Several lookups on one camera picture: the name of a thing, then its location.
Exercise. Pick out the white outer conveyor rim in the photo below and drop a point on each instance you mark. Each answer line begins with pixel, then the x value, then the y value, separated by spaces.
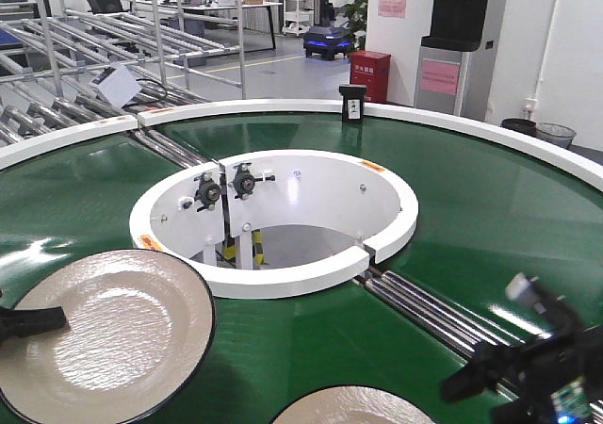
pixel 582 168

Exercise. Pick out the beige plate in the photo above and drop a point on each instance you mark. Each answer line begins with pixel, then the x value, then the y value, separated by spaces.
pixel 139 324
pixel 351 404

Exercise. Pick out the blue-lit mobile robot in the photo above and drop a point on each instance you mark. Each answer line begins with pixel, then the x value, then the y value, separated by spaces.
pixel 326 40

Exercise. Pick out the red fire extinguisher box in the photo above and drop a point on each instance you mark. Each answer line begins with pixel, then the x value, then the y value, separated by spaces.
pixel 372 70

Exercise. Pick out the mesh waste bin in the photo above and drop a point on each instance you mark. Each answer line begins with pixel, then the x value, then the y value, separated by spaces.
pixel 556 134

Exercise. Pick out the steel roller rack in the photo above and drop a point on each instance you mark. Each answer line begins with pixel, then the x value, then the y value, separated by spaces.
pixel 82 42

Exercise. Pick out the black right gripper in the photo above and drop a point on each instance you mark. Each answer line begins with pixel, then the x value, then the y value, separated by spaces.
pixel 557 379

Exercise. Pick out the green potted plant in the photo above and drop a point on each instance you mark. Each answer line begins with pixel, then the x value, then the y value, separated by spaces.
pixel 355 11

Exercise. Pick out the white shelf cart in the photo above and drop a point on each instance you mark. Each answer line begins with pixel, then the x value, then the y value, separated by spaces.
pixel 298 16

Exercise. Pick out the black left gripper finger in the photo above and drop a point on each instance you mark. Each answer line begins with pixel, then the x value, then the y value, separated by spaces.
pixel 24 323

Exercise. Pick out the black waste bin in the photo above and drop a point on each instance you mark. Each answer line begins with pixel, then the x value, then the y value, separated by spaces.
pixel 519 125

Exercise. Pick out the black number sign holder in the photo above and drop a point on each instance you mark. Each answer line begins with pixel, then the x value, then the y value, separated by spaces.
pixel 353 102

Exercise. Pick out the white box on rollers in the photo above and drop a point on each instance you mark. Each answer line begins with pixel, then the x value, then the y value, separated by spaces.
pixel 116 84

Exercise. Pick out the steel conveyor rollers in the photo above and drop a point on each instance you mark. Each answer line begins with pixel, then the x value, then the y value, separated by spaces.
pixel 455 326

